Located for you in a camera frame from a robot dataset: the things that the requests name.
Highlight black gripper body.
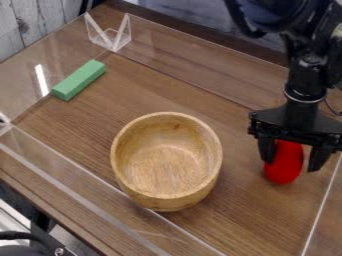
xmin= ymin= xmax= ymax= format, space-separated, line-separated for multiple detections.
xmin=249 ymin=56 xmax=342 ymax=149

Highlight red plush fruit green stem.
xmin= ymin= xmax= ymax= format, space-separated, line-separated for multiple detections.
xmin=263 ymin=140 xmax=305 ymax=185

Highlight wooden bowl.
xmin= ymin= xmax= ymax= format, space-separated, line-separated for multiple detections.
xmin=110 ymin=112 xmax=223 ymax=212

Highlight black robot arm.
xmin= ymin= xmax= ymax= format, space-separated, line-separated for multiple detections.
xmin=223 ymin=0 xmax=342 ymax=172

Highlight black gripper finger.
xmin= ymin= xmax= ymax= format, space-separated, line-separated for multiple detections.
xmin=258 ymin=134 xmax=277 ymax=164
xmin=307 ymin=146 xmax=333 ymax=172

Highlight black bracket with cable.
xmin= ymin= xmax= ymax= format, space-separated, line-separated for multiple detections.
xmin=0 ymin=223 xmax=80 ymax=256

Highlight clear acrylic enclosure walls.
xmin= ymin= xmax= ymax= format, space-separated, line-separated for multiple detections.
xmin=0 ymin=9 xmax=342 ymax=256

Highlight green rectangular block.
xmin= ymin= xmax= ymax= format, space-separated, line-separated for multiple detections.
xmin=52 ymin=59 xmax=107 ymax=101

